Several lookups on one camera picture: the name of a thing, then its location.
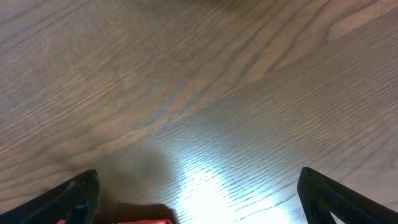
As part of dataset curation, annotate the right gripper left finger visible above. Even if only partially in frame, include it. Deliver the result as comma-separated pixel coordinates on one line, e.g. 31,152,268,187
1,169,100,224

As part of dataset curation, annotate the red t-shirt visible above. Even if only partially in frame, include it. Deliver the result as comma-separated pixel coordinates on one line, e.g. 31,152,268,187
57,220,173,224

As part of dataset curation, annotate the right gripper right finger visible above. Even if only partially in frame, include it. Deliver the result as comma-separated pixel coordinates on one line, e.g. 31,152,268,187
297,167,397,224

